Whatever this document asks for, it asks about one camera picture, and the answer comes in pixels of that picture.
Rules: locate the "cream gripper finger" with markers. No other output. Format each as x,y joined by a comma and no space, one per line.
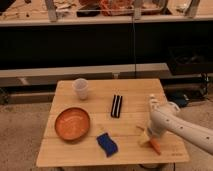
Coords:
144,138

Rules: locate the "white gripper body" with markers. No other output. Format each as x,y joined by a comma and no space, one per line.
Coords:
154,130

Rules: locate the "orange pepper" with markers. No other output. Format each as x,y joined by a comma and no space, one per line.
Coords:
155,146

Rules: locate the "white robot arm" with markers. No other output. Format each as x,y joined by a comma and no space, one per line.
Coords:
163,117

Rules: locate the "white ceramic cup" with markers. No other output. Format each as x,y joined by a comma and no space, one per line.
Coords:
80,87

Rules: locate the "blue sponge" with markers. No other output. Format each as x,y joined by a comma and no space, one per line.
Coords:
107,144

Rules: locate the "black white striped block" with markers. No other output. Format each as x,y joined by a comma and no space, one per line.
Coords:
116,106

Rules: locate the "wooden table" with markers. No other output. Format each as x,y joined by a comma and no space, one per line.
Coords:
124,131

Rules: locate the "black bin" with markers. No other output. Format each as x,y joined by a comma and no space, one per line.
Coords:
190,60

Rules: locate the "orange plate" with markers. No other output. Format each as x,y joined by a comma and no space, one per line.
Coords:
72,124

